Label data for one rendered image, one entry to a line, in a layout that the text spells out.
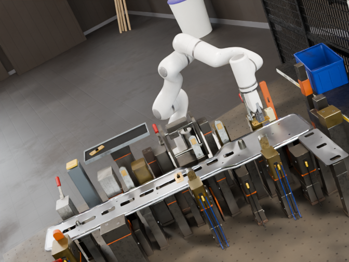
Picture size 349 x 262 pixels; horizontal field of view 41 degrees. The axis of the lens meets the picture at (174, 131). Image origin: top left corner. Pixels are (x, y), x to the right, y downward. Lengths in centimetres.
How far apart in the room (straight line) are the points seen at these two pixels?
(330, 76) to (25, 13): 923
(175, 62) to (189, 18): 523
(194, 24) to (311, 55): 506
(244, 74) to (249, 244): 76
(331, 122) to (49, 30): 946
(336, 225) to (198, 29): 584
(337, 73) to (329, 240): 83
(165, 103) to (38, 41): 865
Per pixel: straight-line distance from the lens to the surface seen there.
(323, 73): 243
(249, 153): 223
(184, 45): 228
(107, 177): 235
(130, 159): 253
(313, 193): 227
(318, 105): 231
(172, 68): 239
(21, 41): 1112
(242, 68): 210
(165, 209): 250
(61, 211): 245
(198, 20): 764
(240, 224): 233
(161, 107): 268
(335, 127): 224
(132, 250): 220
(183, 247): 236
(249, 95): 215
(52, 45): 1123
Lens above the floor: 215
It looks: 25 degrees down
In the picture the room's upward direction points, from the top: 25 degrees counter-clockwise
